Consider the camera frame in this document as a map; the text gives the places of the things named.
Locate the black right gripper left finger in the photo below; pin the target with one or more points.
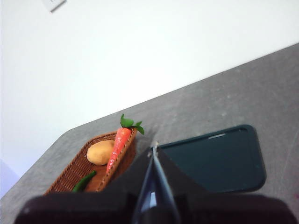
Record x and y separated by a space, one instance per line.
93 207

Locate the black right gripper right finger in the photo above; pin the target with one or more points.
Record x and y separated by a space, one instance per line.
222 207

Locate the green pepper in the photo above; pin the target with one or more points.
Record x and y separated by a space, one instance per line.
83 183

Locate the brown wicker basket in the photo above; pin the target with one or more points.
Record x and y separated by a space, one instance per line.
77 170

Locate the black cutting board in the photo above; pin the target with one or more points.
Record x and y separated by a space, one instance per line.
217 161

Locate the yellow-brown potato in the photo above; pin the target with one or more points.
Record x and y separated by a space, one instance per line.
100 152

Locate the orange carrot with green leaves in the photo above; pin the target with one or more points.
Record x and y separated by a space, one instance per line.
119 142

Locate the white wall socket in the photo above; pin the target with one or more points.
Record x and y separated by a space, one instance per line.
56 4

